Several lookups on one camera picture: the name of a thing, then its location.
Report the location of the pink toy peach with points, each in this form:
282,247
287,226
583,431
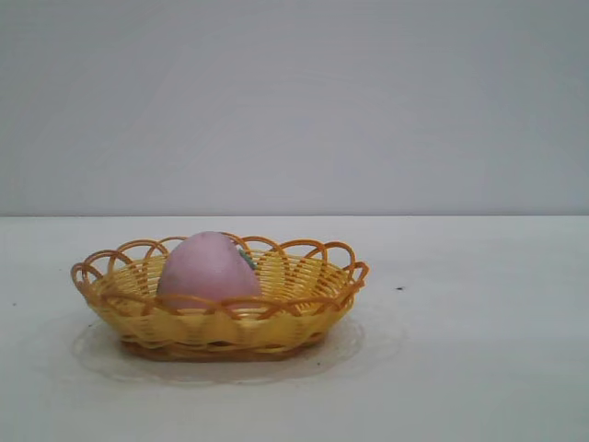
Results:
207,271

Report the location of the yellow woven wicker basket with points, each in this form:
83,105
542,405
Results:
230,327

